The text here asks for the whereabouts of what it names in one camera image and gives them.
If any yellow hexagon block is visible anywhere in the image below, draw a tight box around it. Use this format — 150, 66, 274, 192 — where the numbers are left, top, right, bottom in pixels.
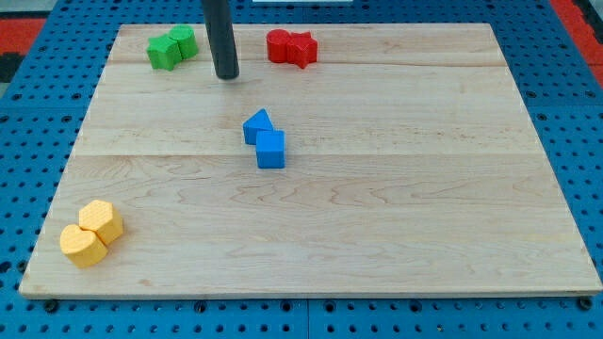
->
78, 200, 123, 245

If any blue triangle block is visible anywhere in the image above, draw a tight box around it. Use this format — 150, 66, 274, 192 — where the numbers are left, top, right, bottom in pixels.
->
242, 108, 273, 145

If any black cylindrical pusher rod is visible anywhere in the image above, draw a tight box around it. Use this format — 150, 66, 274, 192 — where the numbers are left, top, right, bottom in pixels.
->
202, 0, 239, 80

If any green cylinder block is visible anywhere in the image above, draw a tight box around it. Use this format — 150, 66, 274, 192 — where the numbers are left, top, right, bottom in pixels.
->
169, 24, 199, 59

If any red star block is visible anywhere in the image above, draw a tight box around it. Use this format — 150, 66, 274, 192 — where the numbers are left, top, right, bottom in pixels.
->
286, 32, 318, 69

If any yellow heart block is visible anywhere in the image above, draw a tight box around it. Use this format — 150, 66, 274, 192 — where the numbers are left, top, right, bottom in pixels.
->
59, 224, 108, 268

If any blue cube block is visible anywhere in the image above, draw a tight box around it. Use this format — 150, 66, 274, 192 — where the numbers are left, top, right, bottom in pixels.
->
255, 130, 285, 169

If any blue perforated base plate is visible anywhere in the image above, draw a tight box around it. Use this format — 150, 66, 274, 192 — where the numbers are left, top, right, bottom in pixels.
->
1, 0, 602, 338

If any red cylinder block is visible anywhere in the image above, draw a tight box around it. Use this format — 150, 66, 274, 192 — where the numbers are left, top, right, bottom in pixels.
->
266, 28, 291, 63

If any light wooden board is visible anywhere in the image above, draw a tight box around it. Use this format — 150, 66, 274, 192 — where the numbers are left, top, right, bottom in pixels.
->
20, 24, 602, 299

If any green star block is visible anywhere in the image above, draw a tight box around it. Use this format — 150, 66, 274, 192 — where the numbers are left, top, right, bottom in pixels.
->
146, 34, 182, 71

